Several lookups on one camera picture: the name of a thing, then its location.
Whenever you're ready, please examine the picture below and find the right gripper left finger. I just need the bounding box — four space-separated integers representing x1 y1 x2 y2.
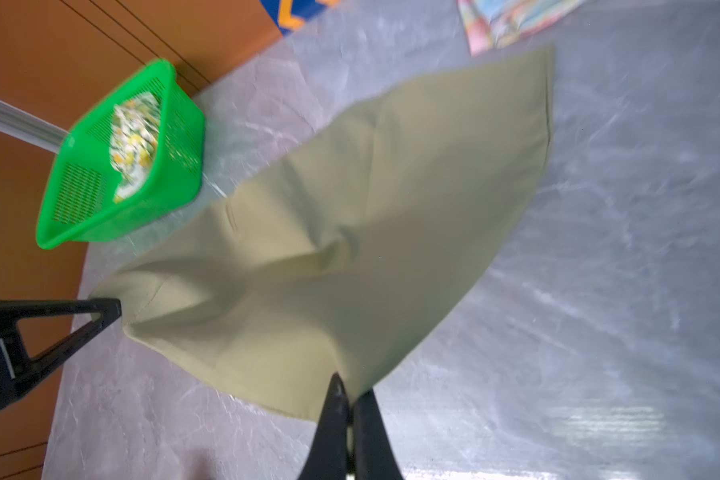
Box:
298 373 351 480

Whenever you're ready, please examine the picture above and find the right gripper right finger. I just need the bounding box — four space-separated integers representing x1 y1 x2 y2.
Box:
352 390 404 480

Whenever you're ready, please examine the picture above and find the yellow green patterned skirt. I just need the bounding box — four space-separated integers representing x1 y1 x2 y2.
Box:
109 92 161 203

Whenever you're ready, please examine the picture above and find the pastel floral skirt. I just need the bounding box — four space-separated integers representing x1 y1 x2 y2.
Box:
457 0 586 56

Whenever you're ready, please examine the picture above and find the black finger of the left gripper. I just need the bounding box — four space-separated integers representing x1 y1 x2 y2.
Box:
0 297 123 416

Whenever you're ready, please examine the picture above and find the green plastic basket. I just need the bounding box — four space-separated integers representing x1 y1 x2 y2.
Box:
36 59 205 250

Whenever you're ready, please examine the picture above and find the olive green skirt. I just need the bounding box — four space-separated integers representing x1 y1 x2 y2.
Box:
93 45 555 420

